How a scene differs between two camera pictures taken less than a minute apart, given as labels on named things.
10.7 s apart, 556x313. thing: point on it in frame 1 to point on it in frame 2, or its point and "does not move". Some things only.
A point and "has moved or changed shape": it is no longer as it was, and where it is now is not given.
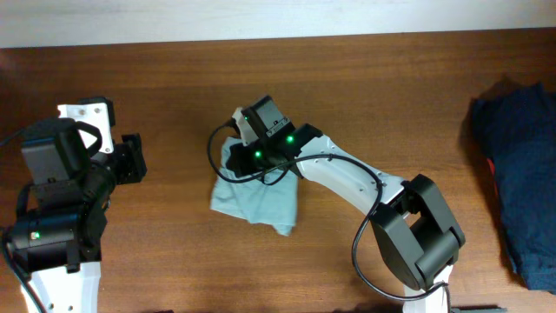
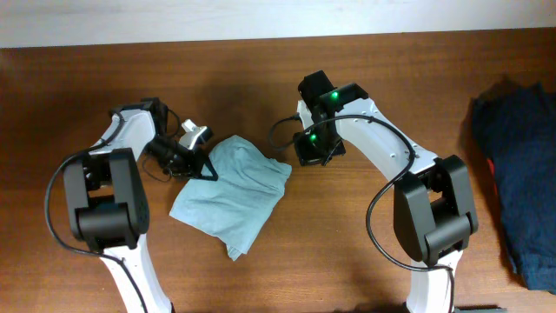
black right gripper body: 249,156 to 316,144
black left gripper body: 131,157 to 194,161
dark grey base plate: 478,309 does not move
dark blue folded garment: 517,128 does not move
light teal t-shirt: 269,198 has moved or changed shape
